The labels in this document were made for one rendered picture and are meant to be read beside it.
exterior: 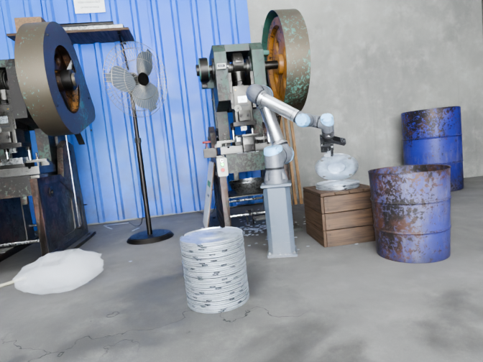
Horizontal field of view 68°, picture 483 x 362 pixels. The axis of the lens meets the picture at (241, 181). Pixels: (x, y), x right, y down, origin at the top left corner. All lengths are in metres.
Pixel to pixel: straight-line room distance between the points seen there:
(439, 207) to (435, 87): 3.20
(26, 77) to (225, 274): 1.87
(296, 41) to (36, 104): 1.83
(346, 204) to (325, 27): 2.70
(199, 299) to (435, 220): 1.25
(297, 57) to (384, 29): 2.33
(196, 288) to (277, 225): 0.78
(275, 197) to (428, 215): 0.82
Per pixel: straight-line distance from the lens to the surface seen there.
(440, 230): 2.12
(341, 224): 2.38
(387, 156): 4.74
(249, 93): 2.27
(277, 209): 2.18
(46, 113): 2.82
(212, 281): 1.58
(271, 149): 2.17
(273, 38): 3.30
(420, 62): 5.07
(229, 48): 3.00
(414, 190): 2.01
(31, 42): 2.86
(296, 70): 2.72
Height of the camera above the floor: 0.70
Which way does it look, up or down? 6 degrees down
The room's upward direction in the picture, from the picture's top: 6 degrees counter-clockwise
